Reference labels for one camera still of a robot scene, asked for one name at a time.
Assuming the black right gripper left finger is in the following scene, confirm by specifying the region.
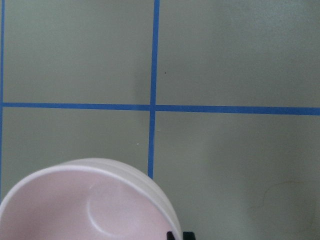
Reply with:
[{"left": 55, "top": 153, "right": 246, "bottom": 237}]
[{"left": 166, "top": 231, "right": 176, "bottom": 240}]

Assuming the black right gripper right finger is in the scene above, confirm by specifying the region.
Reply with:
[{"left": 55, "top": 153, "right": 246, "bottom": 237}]
[{"left": 182, "top": 231, "right": 196, "bottom": 240}]

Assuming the pink bowl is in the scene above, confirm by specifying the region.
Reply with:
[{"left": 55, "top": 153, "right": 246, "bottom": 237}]
[{"left": 0, "top": 158, "right": 183, "bottom": 240}]

